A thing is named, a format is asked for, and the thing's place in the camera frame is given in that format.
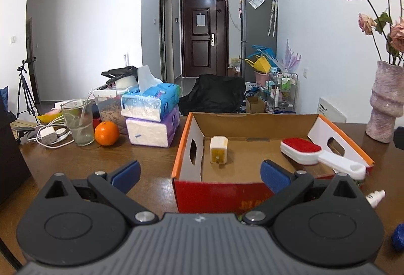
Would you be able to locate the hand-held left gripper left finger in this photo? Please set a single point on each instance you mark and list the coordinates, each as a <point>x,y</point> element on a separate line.
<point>126,174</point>

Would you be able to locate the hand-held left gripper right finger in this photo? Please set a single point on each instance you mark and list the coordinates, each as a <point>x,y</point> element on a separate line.
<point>274,178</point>

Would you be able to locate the orange red cardboard box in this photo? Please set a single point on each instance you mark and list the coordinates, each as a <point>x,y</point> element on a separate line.
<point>243,161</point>

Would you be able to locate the red white lint brush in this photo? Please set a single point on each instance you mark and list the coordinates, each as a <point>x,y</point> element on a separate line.
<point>303,147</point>

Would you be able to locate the orange fruit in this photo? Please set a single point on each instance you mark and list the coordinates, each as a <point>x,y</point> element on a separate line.
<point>106,133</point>

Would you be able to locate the purple tissue pack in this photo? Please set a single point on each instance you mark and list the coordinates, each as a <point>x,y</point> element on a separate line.
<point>148,134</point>

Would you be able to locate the small beige white container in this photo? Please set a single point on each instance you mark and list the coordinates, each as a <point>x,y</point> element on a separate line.
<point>218,148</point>

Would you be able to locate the clear plastic grain container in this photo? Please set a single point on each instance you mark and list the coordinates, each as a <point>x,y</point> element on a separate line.
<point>109,111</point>

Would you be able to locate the clear drinking glass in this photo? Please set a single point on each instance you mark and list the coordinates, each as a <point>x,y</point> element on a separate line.
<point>79,126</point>

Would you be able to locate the small open cardboard box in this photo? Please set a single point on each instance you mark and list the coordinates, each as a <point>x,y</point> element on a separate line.
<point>255,104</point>

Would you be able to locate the blue tissue pack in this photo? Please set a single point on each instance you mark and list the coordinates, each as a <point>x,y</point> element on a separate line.
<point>157,101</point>

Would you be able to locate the white power charger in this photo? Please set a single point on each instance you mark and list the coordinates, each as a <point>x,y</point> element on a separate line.
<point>48,136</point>

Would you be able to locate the white roll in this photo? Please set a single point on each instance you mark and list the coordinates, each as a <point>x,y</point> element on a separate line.
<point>127,82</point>

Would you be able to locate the yellow packet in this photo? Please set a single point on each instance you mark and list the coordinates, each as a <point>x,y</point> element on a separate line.
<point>47,117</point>

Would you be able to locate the pink bucket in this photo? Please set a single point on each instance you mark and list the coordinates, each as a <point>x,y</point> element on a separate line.
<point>262,78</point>

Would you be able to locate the black folding stand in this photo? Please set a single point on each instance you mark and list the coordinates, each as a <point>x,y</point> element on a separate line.
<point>118,73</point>

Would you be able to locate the black bag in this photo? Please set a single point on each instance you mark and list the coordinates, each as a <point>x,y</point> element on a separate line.
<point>214,93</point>

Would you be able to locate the yellow plastic item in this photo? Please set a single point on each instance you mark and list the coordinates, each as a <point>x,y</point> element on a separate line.
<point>260,64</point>

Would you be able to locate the large black object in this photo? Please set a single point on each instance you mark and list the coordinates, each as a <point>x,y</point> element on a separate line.
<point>9,161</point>

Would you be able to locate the purple translucent decoration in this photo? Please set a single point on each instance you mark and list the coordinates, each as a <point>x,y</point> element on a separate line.
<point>292,57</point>

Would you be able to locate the blue bag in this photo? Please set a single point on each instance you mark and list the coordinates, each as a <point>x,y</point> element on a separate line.
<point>265,51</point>

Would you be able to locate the pink textured vase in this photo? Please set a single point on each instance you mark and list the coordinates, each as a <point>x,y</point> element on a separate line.
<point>386,104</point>

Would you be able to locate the blue object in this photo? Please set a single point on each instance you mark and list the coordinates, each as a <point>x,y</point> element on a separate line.
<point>399,238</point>

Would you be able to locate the black tripod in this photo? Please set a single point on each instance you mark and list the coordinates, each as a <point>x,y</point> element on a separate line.
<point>22,79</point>

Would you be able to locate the dark brown door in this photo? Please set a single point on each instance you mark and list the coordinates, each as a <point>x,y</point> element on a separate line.
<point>203,51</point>

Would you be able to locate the grey refrigerator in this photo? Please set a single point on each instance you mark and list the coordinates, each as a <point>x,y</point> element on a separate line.
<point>255,28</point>

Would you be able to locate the white folded umbrella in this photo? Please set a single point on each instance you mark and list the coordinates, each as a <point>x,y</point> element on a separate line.
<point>272,16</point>

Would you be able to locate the clear plastic pouch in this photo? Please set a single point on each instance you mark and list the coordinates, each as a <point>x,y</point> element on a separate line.
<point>256,1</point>

